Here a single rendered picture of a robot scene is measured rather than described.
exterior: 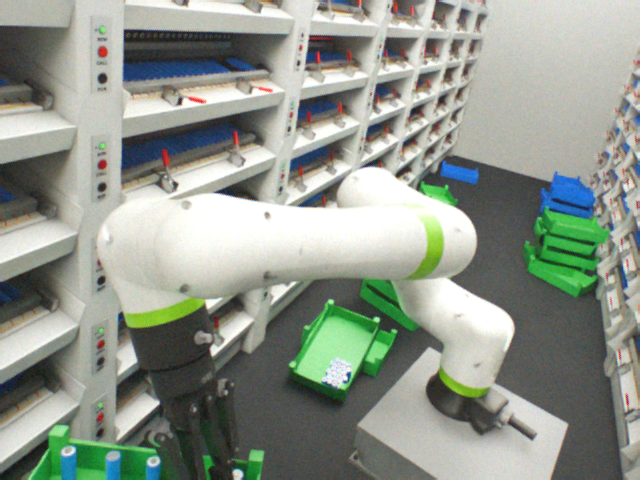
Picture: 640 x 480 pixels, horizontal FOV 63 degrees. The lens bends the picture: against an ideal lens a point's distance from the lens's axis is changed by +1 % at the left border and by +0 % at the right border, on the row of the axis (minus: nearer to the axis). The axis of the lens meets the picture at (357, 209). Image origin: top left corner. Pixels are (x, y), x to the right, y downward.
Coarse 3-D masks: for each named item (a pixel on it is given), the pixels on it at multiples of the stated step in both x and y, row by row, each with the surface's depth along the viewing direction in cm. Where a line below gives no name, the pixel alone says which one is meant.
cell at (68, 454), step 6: (66, 450) 72; (72, 450) 73; (60, 456) 72; (66, 456) 72; (72, 456) 72; (60, 462) 73; (66, 462) 72; (72, 462) 73; (66, 468) 73; (72, 468) 73; (66, 474) 73; (72, 474) 74
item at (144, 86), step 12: (240, 72) 134; (252, 72) 138; (264, 72) 143; (132, 84) 100; (144, 84) 103; (156, 84) 105; (168, 84) 108; (180, 84) 112; (192, 84) 116; (204, 84) 120; (216, 84) 124; (132, 96) 99; (156, 96) 104
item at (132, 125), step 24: (144, 48) 116; (168, 48) 123; (192, 48) 131; (240, 48) 148; (288, 72) 145; (216, 96) 121; (240, 96) 127; (264, 96) 137; (144, 120) 99; (168, 120) 106; (192, 120) 114
